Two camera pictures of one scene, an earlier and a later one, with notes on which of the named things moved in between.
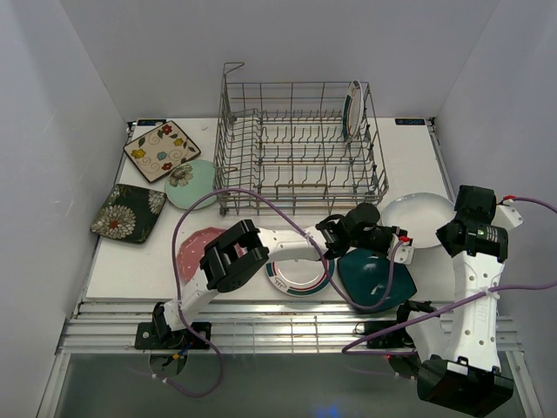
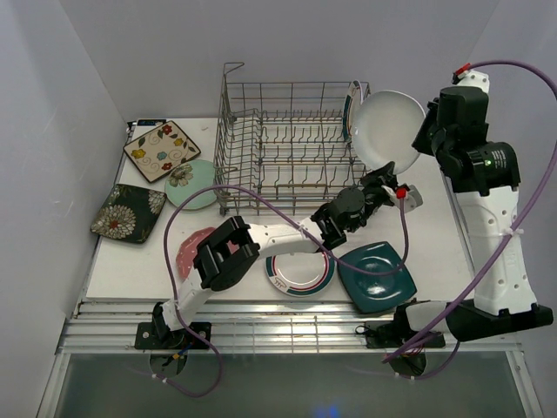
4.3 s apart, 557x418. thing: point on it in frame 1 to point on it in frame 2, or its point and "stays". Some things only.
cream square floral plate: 161,151 stays
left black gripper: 388,232 to 383,177
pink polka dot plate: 192,248 stays
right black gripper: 442,235 to 419,141
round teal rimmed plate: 299,277 stays
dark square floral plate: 129,213 stays
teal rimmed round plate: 352,112 stays
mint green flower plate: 188,180 stays
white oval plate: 421,214 to 385,125
